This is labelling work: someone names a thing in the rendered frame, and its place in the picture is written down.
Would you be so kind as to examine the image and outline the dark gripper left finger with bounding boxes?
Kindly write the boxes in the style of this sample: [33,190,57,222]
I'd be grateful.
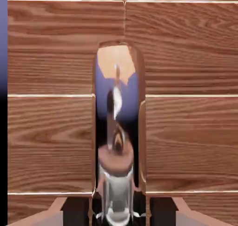
[7,196,90,226]

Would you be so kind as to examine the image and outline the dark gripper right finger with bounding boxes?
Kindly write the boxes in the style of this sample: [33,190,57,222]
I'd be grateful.
[150,196,232,226]

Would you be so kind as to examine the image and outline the curved shiny metal handle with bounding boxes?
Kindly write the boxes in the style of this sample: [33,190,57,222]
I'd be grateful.
[92,40,147,226]

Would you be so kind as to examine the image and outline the wooden cabinet door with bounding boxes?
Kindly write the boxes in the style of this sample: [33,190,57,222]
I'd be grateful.
[7,0,126,97]
[124,1,238,97]

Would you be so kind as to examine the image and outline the wide wooden drawer front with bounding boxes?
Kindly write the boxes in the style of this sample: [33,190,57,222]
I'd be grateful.
[7,97,238,194]
[7,193,238,226]

